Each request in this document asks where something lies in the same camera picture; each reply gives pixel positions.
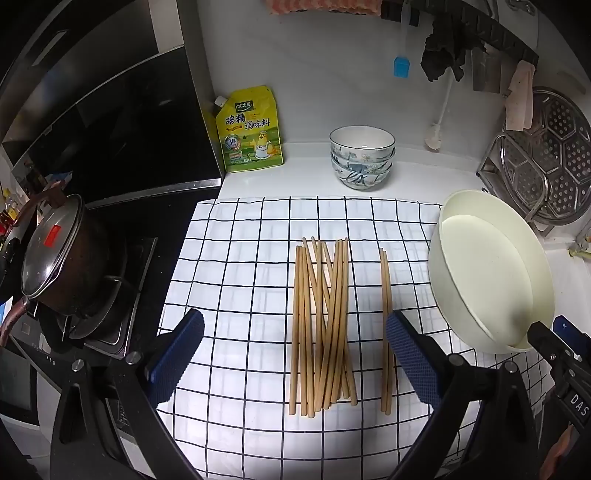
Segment perforated metal steamer plate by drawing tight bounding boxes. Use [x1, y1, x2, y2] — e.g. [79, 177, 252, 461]
[501, 88, 591, 227]

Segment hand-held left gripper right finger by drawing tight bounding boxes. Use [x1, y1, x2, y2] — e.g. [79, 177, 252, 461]
[387, 310, 539, 480]

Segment black range hood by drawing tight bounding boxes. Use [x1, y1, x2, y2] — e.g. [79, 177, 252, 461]
[0, 0, 223, 206]

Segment metal dish rack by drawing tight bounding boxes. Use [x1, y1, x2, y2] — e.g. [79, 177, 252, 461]
[476, 131, 591, 238]

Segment white bottle brush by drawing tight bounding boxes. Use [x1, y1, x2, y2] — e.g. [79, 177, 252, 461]
[424, 69, 455, 151]

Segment person's right hand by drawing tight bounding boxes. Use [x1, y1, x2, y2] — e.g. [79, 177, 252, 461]
[553, 427, 577, 466]

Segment yellow seasoning pouch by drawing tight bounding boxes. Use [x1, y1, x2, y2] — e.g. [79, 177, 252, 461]
[213, 85, 285, 174]

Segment pink hanging rag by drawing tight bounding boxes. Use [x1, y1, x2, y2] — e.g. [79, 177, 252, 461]
[503, 60, 536, 132]

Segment pile of wooden chopsticks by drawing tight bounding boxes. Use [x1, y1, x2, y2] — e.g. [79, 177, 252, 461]
[288, 236, 358, 417]

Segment glass pot lid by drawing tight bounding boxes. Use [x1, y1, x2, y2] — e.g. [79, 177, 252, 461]
[21, 194, 87, 297]

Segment dark hanging cloth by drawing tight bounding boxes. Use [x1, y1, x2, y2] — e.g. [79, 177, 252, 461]
[421, 14, 485, 83]

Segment black wall rail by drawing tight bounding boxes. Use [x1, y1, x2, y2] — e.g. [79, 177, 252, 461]
[381, 0, 540, 65]

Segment hanging metal cleaver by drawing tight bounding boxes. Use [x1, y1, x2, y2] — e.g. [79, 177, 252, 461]
[471, 46, 502, 94]

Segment colourful condiment containers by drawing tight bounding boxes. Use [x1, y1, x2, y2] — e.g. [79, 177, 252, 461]
[0, 182, 28, 241]

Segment brown cooking pot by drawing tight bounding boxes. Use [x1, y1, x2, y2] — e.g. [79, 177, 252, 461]
[0, 185, 130, 347]

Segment white checked cloth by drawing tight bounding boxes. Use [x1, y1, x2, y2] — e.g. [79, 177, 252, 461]
[157, 196, 552, 480]

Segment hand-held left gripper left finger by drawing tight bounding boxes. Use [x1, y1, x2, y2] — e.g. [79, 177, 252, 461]
[50, 308, 205, 480]

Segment blue silicone brush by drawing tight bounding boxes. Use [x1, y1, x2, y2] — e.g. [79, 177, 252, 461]
[393, 0, 413, 78]

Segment orange dishcloth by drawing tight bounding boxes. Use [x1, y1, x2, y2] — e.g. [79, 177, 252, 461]
[264, 0, 383, 16]

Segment gas stove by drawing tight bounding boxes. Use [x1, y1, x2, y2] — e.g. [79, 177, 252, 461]
[0, 235, 160, 425]

